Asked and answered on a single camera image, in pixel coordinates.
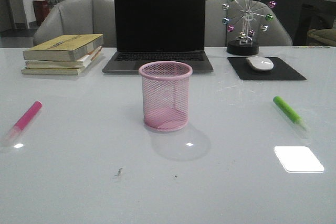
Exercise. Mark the green highlighter pen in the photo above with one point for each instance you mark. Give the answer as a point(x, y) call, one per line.
point(290, 113)

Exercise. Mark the pink mesh pen holder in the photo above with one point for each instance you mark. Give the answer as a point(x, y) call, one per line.
point(165, 89)

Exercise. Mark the grey laptop computer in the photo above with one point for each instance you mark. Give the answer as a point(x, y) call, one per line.
point(159, 30)

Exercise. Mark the ferris wheel desk toy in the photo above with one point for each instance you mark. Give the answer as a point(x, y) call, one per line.
point(243, 45)

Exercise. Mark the right grey armchair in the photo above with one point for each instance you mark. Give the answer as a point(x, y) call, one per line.
point(267, 34)

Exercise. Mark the grey armchair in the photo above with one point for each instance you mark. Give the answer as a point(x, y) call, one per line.
point(72, 17)
point(267, 34)

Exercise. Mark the white computer mouse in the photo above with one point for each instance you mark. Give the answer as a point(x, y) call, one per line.
point(260, 63)

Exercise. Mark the left grey armchair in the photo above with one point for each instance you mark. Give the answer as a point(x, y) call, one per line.
point(72, 17)

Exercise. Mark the top yellow book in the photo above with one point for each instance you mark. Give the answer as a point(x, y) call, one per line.
point(65, 48)

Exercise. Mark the yellow book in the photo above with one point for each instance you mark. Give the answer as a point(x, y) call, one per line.
point(65, 48)
point(48, 71)

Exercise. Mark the middle cream book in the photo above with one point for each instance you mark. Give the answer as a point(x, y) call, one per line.
point(83, 62)

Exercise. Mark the bottom yellow book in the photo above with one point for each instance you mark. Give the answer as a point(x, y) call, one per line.
point(48, 71)

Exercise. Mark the red trash bin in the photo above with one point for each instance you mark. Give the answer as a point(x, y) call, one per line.
point(41, 10)

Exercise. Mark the pink highlighter pen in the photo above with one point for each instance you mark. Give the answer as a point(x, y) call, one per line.
point(13, 134)

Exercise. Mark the olive cushion seat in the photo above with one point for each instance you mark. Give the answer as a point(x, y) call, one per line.
point(323, 36)

